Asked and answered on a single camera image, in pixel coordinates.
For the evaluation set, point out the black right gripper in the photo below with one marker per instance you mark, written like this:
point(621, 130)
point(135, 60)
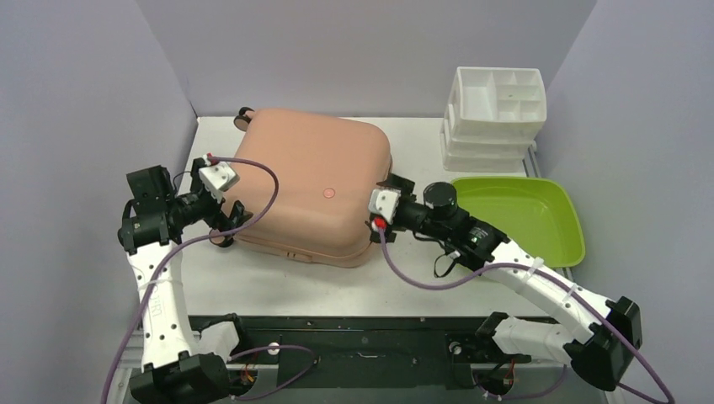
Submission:
point(407, 206)

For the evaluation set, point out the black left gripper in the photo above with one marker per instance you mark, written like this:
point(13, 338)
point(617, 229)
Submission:
point(217, 218)

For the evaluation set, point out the pink hard-shell suitcase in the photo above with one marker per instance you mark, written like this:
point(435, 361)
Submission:
point(314, 175)

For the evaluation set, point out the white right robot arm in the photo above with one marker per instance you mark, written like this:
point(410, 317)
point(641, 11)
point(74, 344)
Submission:
point(598, 337)

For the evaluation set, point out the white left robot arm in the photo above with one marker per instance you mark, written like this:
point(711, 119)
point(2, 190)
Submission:
point(173, 370)

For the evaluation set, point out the white drawer organizer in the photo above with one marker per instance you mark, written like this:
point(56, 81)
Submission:
point(492, 118)

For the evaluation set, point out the green plastic tray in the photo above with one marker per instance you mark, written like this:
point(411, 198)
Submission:
point(536, 212)

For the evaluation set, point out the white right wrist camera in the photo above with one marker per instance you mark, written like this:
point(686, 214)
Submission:
point(384, 203)

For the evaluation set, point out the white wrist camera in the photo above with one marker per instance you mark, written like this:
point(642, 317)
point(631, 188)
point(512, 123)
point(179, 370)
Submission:
point(218, 179)
point(384, 203)

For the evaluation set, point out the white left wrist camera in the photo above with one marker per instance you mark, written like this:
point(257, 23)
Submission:
point(218, 179)

